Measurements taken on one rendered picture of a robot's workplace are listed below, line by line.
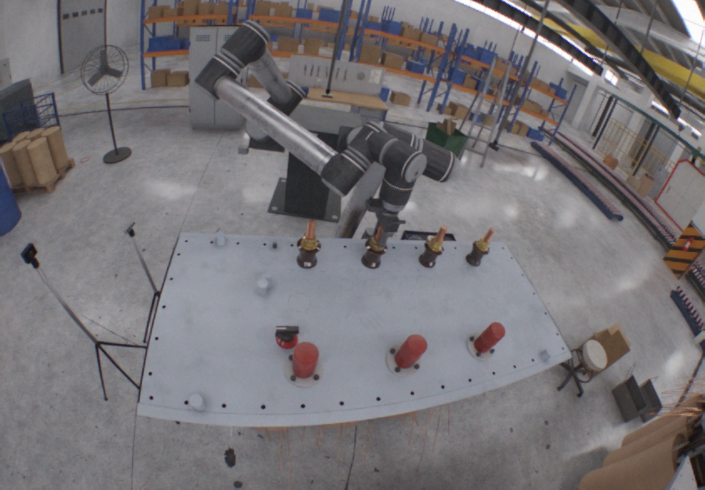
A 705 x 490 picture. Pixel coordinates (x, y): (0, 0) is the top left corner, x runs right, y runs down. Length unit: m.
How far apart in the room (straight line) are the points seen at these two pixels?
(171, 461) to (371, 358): 1.78
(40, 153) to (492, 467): 6.39
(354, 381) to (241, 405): 0.35
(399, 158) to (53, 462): 3.06
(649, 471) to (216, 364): 2.73
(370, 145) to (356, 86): 4.85
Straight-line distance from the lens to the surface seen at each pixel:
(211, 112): 5.70
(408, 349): 0.90
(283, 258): 1.18
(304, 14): 8.44
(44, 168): 5.26
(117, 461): 2.56
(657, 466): 2.67
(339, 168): 0.98
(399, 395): 0.97
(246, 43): 1.33
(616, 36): 11.45
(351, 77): 5.75
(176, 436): 2.38
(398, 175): 0.93
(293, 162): 3.18
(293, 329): 0.91
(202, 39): 5.46
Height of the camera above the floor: 2.23
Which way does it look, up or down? 39 degrees down
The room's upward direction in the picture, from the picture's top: 15 degrees clockwise
